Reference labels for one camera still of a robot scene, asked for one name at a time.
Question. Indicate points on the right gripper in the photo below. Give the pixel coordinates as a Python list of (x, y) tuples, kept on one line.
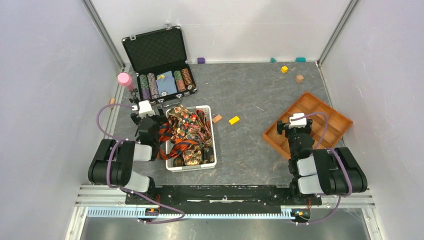
[(281, 126)]

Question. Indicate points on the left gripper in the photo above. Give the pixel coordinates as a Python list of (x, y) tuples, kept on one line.
[(162, 119)]

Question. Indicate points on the white plastic basket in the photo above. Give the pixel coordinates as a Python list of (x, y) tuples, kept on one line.
[(169, 145)]

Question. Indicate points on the orange navy striped tie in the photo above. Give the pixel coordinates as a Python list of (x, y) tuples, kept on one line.
[(179, 146)]

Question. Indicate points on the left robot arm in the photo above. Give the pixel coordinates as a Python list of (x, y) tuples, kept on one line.
[(112, 164)]

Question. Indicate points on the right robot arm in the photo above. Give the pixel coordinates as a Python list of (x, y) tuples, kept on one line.
[(324, 171)]

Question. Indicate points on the patterned colourful ties pile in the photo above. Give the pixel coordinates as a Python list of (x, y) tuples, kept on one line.
[(188, 124)]

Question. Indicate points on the wooden compartment tray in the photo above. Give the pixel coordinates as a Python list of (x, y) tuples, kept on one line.
[(331, 128)]

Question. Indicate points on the pink microphone on tripod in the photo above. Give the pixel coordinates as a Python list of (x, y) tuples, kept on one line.
[(125, 80)]

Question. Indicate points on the small brown cube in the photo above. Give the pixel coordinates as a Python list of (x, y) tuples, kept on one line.
[(299, 78)]

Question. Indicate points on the yellow block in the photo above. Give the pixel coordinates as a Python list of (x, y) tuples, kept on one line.
[(234, 120)]

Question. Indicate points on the black poker chip case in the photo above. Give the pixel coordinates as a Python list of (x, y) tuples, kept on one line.
[(158, 52)]

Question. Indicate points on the brown wooden block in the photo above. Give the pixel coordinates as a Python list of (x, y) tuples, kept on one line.
[(217, 118)]

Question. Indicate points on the small yellow cube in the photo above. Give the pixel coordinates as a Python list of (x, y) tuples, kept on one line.
[(284, 69)]

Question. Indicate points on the teal block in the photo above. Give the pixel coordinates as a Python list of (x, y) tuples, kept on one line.
[(300, 59)]

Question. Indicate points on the purple block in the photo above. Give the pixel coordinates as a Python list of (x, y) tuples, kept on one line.
[(201, 60)]

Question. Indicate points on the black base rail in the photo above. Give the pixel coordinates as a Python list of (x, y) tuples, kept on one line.
[(229, 199)]

